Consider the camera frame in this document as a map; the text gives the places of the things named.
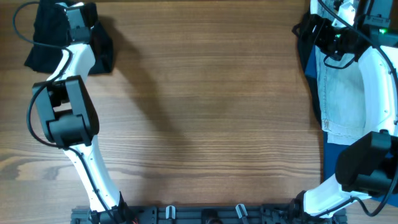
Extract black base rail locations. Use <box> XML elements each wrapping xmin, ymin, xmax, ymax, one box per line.
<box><xmin>71</xmin><ymin>204</ymin><xmax>348</xmax><ymax>224</ymax></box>

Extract light blue denim shorts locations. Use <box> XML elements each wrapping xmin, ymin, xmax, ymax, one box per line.
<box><xmin>315</xmin><ymin>47</ymin><xmax>366</xmax><ymax>145</ymax></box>

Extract black shorts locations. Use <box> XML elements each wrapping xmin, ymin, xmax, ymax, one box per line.
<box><xmin>24</xmin><ymin>1</ymin><xmax>114</xmax><ymax>75</ymax></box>

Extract blue cloth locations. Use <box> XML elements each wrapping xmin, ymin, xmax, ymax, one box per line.
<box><xmin>304</xmin><ymin>48</ymin><xmax>397</xmax><ymax>215</ymax></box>

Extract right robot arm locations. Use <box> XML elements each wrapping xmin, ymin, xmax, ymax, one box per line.
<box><xmin>292</xmin><ymin>1</ymin><xmax>397</xmax><ymax>220</ymax></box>

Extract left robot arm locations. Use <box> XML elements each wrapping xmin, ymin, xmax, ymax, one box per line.
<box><xmin>30</xmin><ymin>2</ymin><xmax>138</xmax><ymax>223</ymax></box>

